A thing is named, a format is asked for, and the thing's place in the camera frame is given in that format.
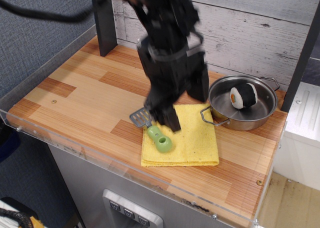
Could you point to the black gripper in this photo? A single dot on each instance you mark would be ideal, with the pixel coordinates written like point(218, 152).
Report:
point(170, 76)

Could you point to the grey spatula with green handle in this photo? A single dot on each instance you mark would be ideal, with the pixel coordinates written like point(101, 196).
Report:
point(142, 118)

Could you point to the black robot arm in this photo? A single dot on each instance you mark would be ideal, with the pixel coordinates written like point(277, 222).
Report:
point(168, 23)

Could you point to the yellow folded cloth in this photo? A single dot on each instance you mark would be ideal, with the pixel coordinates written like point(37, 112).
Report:
point(194, 145)

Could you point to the stainless steel pan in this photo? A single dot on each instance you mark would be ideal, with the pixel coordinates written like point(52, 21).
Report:
point(221, 112)

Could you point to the plush sushi roll toy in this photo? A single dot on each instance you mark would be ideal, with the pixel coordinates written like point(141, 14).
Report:
point(243, 96)

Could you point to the silver toy fridge front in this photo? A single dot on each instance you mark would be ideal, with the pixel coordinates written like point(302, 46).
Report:
point(107, 195)

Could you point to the white toy appliance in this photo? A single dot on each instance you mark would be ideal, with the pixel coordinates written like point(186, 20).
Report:
point(298, 156)

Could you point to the yellow object at corner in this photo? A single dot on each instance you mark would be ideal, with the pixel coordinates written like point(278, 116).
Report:
point(36, 223)

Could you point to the dark grey vertical post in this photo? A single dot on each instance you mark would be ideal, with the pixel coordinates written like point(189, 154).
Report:
point(105, 26)

